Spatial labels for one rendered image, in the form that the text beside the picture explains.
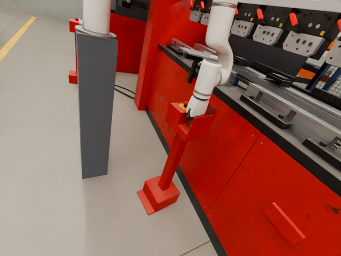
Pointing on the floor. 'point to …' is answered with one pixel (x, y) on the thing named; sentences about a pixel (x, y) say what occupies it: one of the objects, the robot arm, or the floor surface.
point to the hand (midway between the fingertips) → (192, 122)
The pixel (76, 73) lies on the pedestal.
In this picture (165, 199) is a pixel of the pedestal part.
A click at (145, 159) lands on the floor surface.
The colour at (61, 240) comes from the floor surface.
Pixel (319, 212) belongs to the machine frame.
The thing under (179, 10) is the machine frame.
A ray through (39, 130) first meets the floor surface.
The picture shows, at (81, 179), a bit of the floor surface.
